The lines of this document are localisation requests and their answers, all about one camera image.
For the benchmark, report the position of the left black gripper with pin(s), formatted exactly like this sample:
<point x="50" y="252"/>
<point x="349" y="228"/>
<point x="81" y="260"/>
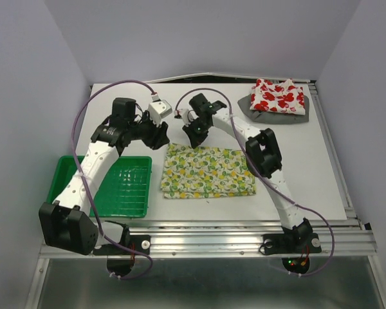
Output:
<point x="159" y="136"/>

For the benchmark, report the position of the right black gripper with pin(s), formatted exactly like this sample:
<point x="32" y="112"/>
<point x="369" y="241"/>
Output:
<point x="196" y="139"/>

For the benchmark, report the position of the lemon print skirt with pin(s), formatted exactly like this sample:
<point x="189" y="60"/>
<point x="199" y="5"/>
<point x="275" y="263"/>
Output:
<point x="205" y="172"/>

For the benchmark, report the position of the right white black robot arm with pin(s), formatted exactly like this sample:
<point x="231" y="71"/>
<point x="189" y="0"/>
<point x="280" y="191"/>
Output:
<point x="263" y="160"/>

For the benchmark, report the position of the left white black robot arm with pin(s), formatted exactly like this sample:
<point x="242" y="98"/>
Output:
<point x="65" y="222"/>

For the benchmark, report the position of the green plastic tray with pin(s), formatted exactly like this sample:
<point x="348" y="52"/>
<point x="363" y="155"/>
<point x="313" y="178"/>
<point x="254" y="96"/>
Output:
<point x="124" y="191"/>

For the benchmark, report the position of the grey folded skirt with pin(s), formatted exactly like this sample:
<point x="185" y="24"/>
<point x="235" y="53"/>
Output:
<point x="272" y="118"/>

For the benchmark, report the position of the red poppy print skirt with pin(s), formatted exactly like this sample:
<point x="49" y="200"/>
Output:
<point x="284" y="97"/>

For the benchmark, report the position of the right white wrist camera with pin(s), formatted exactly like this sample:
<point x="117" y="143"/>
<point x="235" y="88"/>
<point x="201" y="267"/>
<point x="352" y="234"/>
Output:
<point x="187" y="116"/>

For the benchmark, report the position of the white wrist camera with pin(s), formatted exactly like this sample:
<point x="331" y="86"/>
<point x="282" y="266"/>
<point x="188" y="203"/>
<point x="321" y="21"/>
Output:
<point x="187" y="116"/>
<point x="158" y="110"/>

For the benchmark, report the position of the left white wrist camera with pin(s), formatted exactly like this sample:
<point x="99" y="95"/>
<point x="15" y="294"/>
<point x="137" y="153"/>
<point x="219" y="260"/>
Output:
<point x="158" y="110"/>

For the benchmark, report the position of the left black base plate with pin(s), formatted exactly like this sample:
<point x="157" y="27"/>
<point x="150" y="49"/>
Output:
<point x="140" y="243"/>

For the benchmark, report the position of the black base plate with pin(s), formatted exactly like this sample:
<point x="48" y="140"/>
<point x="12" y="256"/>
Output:
<point x="285" y="244"/>
<point x="140" y="243"/>

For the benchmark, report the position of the right side aluminium rail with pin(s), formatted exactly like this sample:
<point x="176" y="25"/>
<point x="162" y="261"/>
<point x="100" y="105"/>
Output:
<point x="339" y="176"/>

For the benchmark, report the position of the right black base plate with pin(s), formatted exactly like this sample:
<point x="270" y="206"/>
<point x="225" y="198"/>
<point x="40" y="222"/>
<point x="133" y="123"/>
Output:
<point x="285" y="244"/>

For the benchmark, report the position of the aluminium front rail frame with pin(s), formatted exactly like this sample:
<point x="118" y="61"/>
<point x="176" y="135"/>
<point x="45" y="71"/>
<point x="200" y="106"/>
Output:
<point x="217" y="264"/>

